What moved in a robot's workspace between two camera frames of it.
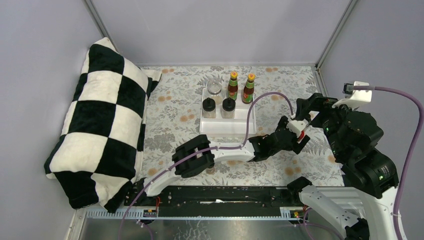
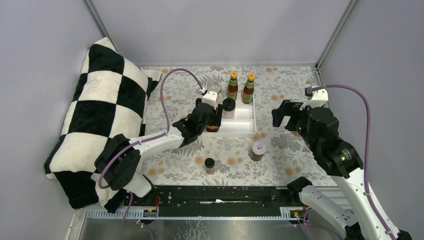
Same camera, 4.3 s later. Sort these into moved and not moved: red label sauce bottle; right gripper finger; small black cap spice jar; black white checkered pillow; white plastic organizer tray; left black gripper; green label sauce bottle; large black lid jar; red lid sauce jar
Moved: right gripper finger; left black gripper; red lid sauce jar
Not moved: black white checkered pillow; large black lid jar; small black cap spice jar; green label sauce bottle; red label sauce bottle; white plastic organizer tray
